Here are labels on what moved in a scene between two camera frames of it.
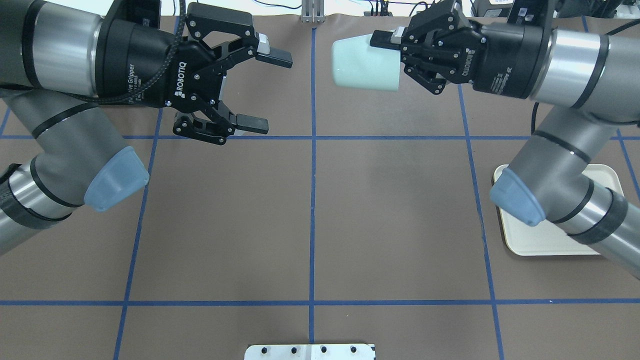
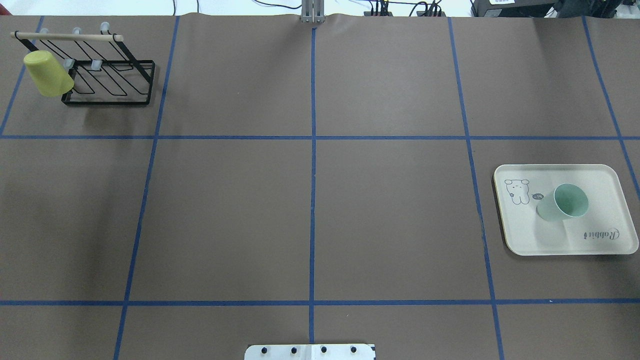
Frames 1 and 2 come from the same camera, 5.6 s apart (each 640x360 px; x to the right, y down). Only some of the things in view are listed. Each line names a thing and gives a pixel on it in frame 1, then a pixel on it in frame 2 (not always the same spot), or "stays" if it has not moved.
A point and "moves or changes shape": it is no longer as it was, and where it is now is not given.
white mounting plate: (310, 352) stays
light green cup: (357, 64) moves or changes shape
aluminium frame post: (313, 11) stays
